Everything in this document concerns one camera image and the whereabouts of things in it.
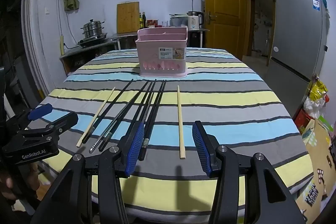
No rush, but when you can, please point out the striped tablecloth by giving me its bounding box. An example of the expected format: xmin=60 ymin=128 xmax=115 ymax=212
xmin=33 ymin=48 xmax=314 ymax=224

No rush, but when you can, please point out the white electric kettle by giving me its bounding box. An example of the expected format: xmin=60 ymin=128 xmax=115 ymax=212
xmin=187 ymin=11 xmax=204 ymax=30

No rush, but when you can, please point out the steel stove table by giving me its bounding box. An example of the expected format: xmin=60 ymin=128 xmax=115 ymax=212
xmin=59 ymin=39 xmax=118 ymax=75

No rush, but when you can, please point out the pink utensil basket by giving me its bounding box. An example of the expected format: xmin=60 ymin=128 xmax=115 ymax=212
xmin=135 ymin=27 xmax=188 ymax=78

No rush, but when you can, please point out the grey refrigerator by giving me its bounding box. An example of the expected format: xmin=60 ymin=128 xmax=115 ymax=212
xmin=266 ymin=0 xmax=328 ymax=84

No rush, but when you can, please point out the wooden chopstick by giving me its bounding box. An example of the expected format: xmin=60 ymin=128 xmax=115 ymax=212
xmin=76 ymin=87 xmax=116 ymax=148
xmin=177 ymin=85 xmax=185 ymax=160

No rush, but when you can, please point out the grey box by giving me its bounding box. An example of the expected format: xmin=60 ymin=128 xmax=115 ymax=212
xmin=170 ymin=14 xmax=188 ymax=27

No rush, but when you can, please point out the yellow wooden door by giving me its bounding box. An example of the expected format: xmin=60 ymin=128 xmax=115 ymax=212
xmin=202 ymin=0 xmax=247 ymax=56

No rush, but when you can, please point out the yellow snack bag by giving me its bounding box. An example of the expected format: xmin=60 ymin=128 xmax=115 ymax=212
xmin=308 ymin=77 xmax=328 ymax=102

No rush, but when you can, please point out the gas stove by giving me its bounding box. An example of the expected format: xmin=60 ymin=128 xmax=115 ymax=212
xmin=78 ymin=33 xmax=108 ymax=46

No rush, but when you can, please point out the black chopstick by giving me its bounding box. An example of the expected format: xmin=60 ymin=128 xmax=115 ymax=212
xmin=99 ymin=81 xmax=149 ymax=151
xmin=135 ymin=79 xmax=157 ymax=132
xmin=139 ymin=80 xmax=164 ymax=161
xmin=81 ymin=79 xmax=134 ymax=144
xmin=143 ymin=80 xmax=167 ymax=148
xmin=126 ymin=81 xmax=153 ymax=135

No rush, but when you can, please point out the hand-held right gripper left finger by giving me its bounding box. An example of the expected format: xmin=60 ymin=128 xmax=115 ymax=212
xmin=31 ymin=122 xmax=147 ymax=224

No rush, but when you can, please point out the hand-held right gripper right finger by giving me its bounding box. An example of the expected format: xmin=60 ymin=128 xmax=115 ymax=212
xmin=192 ymin=120 xmax=306 ymax=224

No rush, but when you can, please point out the printed cardboard box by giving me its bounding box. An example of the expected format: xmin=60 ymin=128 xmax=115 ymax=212
xmin=294 ymin=119 xmax=336 ymax=224

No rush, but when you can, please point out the wooden cutting board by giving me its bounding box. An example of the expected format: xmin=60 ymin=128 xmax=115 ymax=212
xmin=117 ymin=1 xmax=140 ymax=34

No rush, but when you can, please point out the steel steamer pot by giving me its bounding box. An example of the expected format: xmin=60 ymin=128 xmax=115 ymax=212
xmin=80 ymin=19 xmax=105 ymax=39

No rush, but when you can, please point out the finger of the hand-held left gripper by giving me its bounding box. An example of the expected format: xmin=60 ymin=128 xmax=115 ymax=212
xmin=5 ymin=103 xmax=54 ymax=133
xmin=20 ymin=111 xmax=79 ymax=146

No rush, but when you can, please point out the person's left hand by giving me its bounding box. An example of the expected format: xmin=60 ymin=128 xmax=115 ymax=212
xmin=0 ymin=162 xmax=40 ymax=201

